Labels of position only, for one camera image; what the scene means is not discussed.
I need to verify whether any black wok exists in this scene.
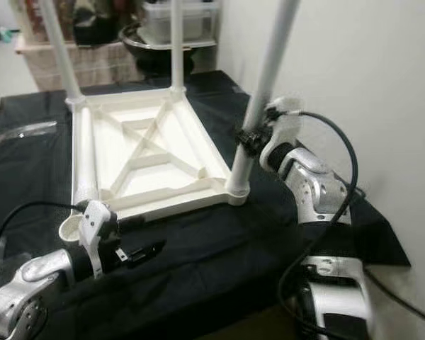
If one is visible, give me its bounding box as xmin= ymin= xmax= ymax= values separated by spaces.
xmin=120 ymin=25 xmax=196 ymax=76

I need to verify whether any clear plastic storage bin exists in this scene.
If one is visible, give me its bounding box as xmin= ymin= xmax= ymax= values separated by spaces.
xmin=142 ymin=0 xmax=220 ymax=44

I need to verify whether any white plastic children table top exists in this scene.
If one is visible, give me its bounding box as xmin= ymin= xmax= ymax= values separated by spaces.
xmin=58 ymin=86 xmax=249 ymax=243

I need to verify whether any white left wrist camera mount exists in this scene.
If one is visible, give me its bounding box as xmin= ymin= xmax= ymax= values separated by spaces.
xmin=81 ymin=200 xmax=118 ymax=278

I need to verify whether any black tablecloth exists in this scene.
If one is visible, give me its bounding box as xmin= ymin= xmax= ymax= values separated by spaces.
xmin=0 ymin=69 xmax=412 ymax=340

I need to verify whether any patterned cloth covered table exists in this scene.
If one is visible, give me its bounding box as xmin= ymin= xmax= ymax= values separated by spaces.
xmin=18 ymin=39 xmax=142 ymax=91

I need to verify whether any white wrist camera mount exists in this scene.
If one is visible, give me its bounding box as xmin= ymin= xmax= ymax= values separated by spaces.
xmin=81 ymin=200 xmax=118 ymax=278
xmin=259 ymin=99 xmax=302 ymax=172

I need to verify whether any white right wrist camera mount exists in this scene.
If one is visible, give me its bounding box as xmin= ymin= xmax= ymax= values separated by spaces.
xmin=259 ymin=99 xmax=302 ymax=172

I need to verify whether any clear tape strip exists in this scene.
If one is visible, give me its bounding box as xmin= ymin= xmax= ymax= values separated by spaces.
xmin=0 ymin=120 xmax=57 ymax=147

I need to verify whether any orange lid storage box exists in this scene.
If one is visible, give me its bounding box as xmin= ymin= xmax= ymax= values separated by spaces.
xmin=18 ymin=0 xmax=79 ymax=44

